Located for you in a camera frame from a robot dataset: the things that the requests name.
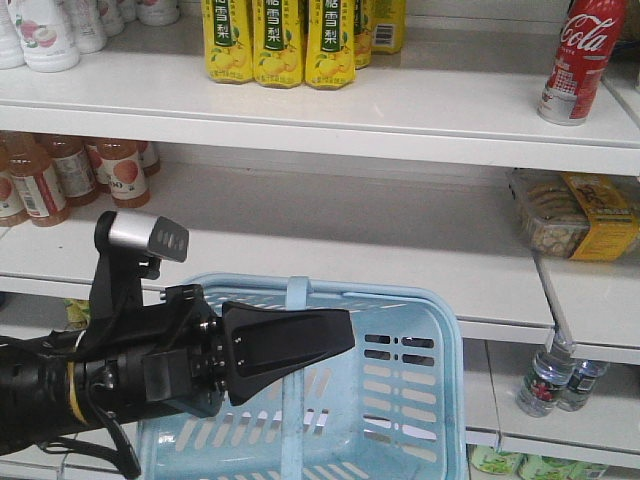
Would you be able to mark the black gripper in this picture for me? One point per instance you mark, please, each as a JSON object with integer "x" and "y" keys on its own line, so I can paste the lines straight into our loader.
{"x": 174, "y": 357}

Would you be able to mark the light blue plastic basket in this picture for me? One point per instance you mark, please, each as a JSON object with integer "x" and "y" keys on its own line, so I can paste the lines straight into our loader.
{"x": 392, "y": 407}

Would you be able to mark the red coca-cola aluminium bottle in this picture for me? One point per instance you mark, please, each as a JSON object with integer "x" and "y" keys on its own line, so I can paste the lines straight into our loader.
{"x": 586, "y": 42}

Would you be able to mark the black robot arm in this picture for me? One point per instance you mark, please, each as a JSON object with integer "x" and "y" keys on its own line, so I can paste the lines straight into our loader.
{"x": 38, "y": 405}

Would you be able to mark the white store shelving unit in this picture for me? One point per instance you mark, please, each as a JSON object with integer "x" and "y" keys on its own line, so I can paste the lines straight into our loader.
{"x": 397, "y": 179}

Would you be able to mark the clear water bottle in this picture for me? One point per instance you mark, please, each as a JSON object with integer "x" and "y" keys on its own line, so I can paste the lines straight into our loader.
{"x": 546, "y": 378}

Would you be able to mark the yellow pear drink bottle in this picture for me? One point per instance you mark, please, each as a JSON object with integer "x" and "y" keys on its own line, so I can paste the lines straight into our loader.
{"x": 278, "y": 47}
{"x": 227, "y": 34}
{"x": 330, "y": 56}

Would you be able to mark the clear cookie box yellow band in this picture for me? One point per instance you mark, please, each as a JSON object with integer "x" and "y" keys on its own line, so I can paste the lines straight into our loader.
{"x": 589, "y": 217}

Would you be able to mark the white peach milk bottle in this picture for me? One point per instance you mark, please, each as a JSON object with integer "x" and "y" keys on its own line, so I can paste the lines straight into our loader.
{"x": 45, "y": 35}

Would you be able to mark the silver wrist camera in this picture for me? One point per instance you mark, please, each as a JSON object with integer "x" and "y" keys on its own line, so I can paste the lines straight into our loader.
{"x": 156, "y": 236}

